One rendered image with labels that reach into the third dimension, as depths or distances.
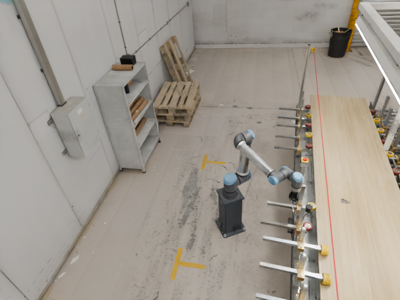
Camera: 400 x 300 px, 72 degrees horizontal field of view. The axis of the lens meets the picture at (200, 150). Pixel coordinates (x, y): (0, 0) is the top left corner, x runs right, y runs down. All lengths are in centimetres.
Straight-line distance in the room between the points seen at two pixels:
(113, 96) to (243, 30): 657
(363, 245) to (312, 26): 798
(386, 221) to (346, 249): 52
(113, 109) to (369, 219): 332
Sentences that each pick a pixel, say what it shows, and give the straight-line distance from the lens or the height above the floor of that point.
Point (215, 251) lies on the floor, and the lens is 360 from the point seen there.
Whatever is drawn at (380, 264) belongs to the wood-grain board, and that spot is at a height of 90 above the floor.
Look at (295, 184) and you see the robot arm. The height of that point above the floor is 128.
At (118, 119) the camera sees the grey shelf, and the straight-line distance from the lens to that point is 421.
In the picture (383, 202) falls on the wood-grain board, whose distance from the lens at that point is 323.
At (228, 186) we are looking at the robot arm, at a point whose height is 80.
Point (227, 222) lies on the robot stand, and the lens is 355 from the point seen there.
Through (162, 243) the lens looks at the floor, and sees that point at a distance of 374.
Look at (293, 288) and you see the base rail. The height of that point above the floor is 70.
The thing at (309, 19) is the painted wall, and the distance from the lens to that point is 987.
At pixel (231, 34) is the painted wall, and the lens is 991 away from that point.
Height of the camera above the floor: 304
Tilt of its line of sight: 37 degrees down
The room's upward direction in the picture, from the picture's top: 5 degrees counter-clockwise
